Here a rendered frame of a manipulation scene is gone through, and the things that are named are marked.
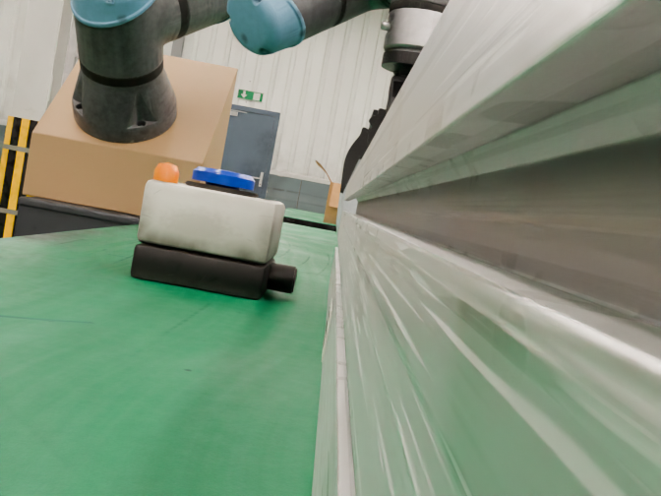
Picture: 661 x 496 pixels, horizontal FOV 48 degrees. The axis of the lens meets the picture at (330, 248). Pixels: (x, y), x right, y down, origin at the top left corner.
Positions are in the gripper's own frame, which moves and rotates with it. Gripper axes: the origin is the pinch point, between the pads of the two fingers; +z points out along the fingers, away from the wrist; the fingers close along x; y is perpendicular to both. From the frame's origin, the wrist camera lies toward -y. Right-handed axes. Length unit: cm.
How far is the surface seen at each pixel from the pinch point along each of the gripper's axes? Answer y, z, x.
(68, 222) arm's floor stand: 24.8, 6.0, 41.7
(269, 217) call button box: -34.6, -1.6, 9.4
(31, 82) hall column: 560, -60, 277
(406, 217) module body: -61, -3, 4
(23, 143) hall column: 557, -8, 276
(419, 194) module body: -63, -4, 4
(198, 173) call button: -32.1, -3.4, 14.5
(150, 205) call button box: -34.6, -1.0, 16.5
